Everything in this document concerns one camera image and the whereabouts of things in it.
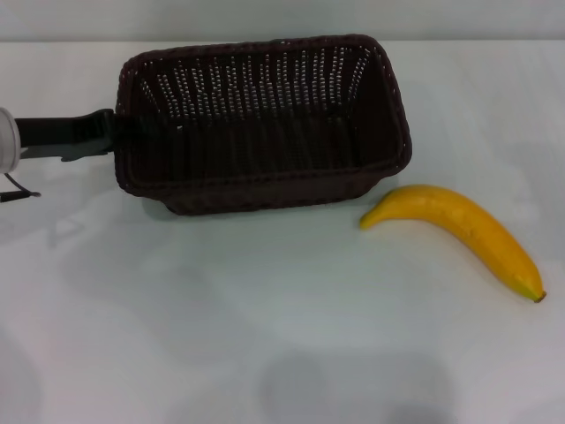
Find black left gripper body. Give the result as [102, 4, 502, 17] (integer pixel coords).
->
[15, 115, 87, 152]

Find black woven plastic basket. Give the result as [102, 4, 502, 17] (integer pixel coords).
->
[113, 34, 415, 216]

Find yellow banana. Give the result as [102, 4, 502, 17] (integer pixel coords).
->
[358, 184, 548, 304]

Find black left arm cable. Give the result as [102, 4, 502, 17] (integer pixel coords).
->
[0, 173, 42, 204]

